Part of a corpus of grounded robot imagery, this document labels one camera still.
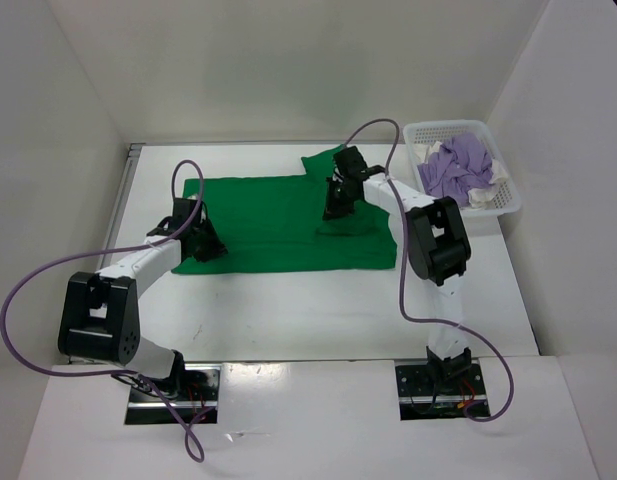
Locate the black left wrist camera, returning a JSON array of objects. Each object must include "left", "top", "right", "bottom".
[{"left": 147, "top": 198, "right": 204, "bottom": 239}]

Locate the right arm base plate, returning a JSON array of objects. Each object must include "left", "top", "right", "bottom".
[{"left": 394, "top": 360, "right": 491, "bottom": 421}]

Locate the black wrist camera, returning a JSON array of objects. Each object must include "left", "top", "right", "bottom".
[
  {"left": 333, "top": 146, "right": 385, "bottom": 182},
  {"left": 147, "top": 198, "right": 204, "bottom": 239}
]

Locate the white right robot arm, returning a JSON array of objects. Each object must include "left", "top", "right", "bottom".
[{"left": 324, "top": 174, "right": 472, "bottom": 394}]

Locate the white t-shirt in basket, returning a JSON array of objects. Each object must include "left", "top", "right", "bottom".
[{"left": 413, "top": 141, "right": 509, "bottom": 209}]

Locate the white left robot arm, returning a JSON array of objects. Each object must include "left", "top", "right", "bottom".
[{"left": 58, "top": 210, "right": 227, "bottom": 400}]

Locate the purple t-shirt in basket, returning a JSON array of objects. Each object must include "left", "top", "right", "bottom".
[{"left": 418, "top": 132, "right": 493, "bottom": 206}]

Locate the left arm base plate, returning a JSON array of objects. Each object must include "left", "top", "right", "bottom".
[{"left": 122, "top": 363, "right": 222, "bottom": 426}]

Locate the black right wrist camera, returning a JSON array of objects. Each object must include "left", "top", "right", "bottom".
[{"left": 333, "top": 146, "right": 385, "bottom": 182}]

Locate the green t-shirt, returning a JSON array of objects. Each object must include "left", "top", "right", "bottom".
[{"left": 174, "top": 149, "right": 397, "bottom": 275}]

